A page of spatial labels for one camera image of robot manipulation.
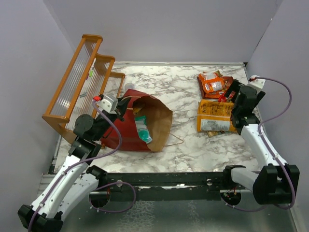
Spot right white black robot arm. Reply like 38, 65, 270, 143
222, 76, 300, 210

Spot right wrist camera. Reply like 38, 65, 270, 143
247, 75, 265, 94

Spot yellow Kettle chip bag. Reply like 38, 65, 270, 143
197, 99, 237, 132

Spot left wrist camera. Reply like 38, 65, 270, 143
93, 94, 118, 114

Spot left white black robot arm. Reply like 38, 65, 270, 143
17, 94, 130, 232

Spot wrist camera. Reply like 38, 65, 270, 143
93, 94, 118, 114
247, 75, 265, 94

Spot small red snack packet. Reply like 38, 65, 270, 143
218, 91, 235, 102

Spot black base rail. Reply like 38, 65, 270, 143
86, 166, 244, 206

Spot small clear plastic cup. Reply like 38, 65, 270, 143
125, 83, 135, 91

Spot red brown paper bag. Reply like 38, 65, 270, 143
114, 89, 173, 152

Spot golden chip bag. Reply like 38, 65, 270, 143
206, 131, 225, 138

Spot orange Fox's candy bag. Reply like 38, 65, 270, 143
201, 77, 225, 94
198, 70, 222, 82

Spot orange wooden tiered rack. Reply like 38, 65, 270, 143
42, 34, 125, 144

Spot red Doritos chip bag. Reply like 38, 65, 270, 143
199, 76, 234, 99

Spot teal snack packet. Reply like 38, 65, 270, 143
135, 116, 152, 144

